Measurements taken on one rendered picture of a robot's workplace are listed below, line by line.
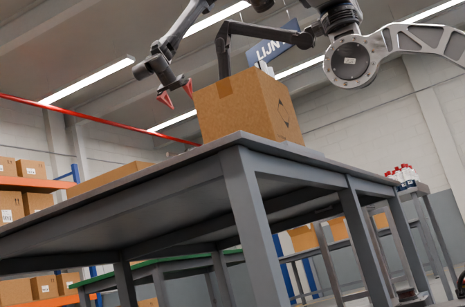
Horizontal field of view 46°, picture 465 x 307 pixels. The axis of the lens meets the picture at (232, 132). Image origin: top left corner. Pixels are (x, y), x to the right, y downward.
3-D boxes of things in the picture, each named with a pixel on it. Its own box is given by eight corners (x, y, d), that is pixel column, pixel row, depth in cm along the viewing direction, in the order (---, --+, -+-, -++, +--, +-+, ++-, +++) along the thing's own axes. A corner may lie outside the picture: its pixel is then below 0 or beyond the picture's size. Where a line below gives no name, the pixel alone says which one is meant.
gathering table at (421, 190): (394, 307, 476) (361, 205, 502) (466, 291, 452) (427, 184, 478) (376, 321, 413) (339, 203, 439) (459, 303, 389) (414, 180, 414)
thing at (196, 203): (211, 244, 366) (210, 241, 367) (401, 184, 315) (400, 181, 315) (-97, 271, 181) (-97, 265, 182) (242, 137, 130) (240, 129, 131)
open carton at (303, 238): (289, 254, 790) (282, 229, 800) (302, 252, 831) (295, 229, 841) (315, 247, 772) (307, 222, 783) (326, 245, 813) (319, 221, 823)
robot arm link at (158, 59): (157, 54, 191) (162, 49, 196) (142, 62, 194) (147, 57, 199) (167, 71, 194) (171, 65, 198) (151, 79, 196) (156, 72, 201)
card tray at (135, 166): (131, 205, 183) (129, 193, 184) (195, 180, 173) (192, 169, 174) (67, 202, 157) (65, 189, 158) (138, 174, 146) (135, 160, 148)
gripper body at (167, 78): (163, 88, 204) (153, 71, 201) (185, 77, 200) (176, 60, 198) (158, 95, 198) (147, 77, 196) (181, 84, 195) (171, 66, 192)
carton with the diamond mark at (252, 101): (248, 177, 199) (230, 109, 207) (308, 155, 190) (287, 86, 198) (210, 169, 172) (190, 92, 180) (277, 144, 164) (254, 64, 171)
